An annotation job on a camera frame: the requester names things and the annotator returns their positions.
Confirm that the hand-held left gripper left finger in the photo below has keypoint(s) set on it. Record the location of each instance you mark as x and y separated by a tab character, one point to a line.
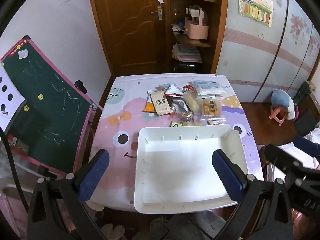
92	175

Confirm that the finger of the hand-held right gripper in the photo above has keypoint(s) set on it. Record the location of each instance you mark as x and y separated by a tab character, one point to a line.
280	155
308	146

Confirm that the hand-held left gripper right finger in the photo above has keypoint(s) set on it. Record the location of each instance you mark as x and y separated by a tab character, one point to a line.
227	177

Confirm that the white plastic tray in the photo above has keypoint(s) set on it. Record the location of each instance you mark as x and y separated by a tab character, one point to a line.
185	170

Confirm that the pale yellow puff packet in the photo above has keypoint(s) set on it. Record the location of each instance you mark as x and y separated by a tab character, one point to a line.
192	102
192	124

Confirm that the orange ball snack packet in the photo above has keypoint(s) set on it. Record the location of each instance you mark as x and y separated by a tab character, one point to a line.
212	107

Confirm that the clear nut snack packet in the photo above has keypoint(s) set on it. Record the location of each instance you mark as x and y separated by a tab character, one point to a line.
186	117

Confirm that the green candy packet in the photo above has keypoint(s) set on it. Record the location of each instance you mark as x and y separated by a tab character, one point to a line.
175	124

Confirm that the large white blue packet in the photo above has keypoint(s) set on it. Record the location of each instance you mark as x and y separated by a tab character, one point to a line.
207	87

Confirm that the brown paper snack packet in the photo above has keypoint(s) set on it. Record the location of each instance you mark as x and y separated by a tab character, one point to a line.
162	103

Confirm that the white red snack packet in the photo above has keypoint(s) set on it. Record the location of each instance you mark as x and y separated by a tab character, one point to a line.
173	91

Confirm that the clear crinkled packet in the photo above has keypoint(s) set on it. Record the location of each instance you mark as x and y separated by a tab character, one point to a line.
162	87

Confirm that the large white pillow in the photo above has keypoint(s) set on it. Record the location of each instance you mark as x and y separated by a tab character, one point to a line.
287	145

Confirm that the black pad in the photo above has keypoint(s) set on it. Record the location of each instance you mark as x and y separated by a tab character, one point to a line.
306	123

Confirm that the pink plastic stool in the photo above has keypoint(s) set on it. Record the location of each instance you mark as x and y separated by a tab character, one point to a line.
277	113

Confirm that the dark green cloth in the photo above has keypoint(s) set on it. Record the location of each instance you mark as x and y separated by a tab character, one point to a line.
303	92

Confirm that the blue white plush cushion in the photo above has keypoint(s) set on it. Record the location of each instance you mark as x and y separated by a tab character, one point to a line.
281	98

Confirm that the cartoon printed tablecloth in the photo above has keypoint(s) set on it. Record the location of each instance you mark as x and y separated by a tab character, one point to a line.
117	120

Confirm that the beige fuzzy item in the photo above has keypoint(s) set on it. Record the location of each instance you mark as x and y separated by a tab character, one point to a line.
112	232

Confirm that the pink framed chalkboard easel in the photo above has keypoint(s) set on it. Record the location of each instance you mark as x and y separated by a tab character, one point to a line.
50	105

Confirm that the black easel knob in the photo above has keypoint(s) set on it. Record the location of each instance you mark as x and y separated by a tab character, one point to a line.
80	86

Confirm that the floral sliding wardrobe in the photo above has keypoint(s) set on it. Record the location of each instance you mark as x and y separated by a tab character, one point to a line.
250	55

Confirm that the white black-dotted sheet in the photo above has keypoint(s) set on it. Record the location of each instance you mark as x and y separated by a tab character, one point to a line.
7	97

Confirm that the black bag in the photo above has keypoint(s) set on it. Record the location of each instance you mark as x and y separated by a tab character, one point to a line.
186	67

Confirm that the stack of folded towels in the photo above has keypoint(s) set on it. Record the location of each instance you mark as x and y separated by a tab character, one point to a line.
186	53

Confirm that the brown wooden door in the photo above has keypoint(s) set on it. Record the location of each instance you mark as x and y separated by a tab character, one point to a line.
130	30

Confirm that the wooden corner shelf unit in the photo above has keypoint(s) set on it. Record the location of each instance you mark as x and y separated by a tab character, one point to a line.
220	17

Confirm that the small plush toys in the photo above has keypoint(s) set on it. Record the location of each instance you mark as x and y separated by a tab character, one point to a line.
178	28

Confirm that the wall poster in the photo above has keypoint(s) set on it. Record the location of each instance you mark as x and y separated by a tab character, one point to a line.
255	3

